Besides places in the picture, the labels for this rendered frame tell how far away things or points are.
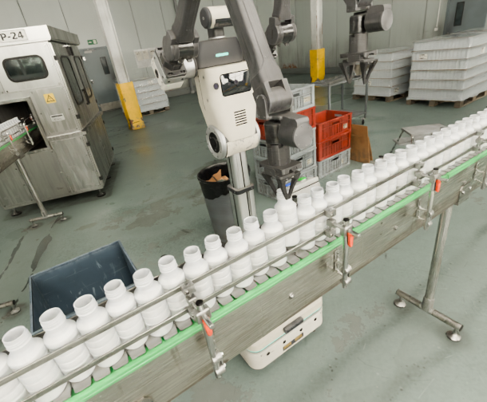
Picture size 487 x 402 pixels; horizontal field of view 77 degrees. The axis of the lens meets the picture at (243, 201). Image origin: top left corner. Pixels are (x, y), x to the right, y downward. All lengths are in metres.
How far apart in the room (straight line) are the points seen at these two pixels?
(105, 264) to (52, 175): 3.22
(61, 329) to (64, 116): 3.67
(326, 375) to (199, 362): 1.10
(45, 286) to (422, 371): 1.75
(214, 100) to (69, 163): 3.26
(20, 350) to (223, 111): 1.01
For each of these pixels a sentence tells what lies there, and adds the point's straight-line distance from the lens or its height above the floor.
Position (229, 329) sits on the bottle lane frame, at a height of 0.93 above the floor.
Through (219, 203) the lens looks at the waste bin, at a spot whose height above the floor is 0.44.
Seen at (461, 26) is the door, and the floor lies 1.18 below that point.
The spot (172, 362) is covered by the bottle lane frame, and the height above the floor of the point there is 0.94.
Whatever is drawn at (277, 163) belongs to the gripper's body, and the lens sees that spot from 0.77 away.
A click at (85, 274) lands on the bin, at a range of 1.34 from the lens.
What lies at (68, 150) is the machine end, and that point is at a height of 0.69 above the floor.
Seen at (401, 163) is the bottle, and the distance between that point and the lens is 1.20.
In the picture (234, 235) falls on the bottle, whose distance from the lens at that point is 0.74.
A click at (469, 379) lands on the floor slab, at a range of 2.02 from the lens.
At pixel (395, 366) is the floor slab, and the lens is 1.95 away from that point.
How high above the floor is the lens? 1.57
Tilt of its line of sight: 27 degrees down
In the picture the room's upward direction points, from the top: 8 degrees counter-clockwise
